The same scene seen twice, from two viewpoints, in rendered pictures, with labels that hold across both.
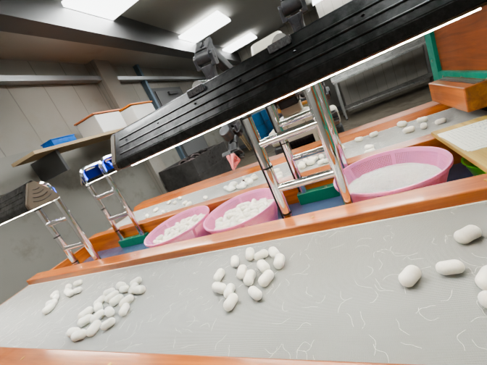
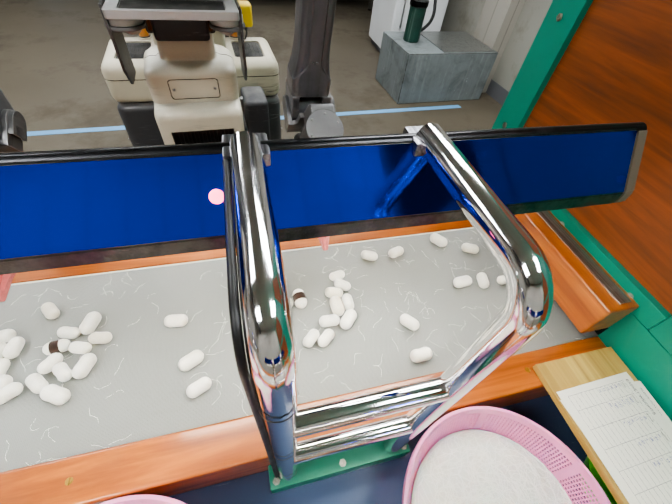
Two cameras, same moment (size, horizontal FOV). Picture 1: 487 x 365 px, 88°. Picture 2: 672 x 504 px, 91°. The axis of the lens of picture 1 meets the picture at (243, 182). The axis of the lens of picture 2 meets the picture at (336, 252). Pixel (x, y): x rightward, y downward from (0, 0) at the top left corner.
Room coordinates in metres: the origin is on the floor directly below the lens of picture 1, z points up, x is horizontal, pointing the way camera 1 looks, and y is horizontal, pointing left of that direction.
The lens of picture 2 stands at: (0.75, -0.15, 1.25)
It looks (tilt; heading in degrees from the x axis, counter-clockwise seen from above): 49 degrees down; 313
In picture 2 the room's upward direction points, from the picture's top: 8 degrees clockwise
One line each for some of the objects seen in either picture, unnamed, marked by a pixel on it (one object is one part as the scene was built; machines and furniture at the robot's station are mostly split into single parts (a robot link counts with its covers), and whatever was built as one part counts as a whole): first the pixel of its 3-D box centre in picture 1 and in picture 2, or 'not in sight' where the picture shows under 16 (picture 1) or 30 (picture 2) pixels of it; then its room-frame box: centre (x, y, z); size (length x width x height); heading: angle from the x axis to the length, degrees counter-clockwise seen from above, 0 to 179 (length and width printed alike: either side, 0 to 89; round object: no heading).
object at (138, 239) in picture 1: (125, 198); not in sight; (1.29, 0.58, 0.90); 0.20 x 0.19 x 0.45; 63
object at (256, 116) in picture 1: (261, 128); not in sight; (7.00, -1.07, 0.44); 1.20 x 0.74 x 0.89; 157
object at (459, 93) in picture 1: (456, 91); (549, 249); (0.77, -0.74, 0.83); 0.30 x 0.06 x 0.07; 153
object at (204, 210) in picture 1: (182, 234); not in sight; (0.92, 0.30, 0.72); 0.27 x 0.27 x 0.10
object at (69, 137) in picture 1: (59, 143); not in sight; (2.86, 1.59, 1.54); 0.27 x 0.19 x 0.09; 157
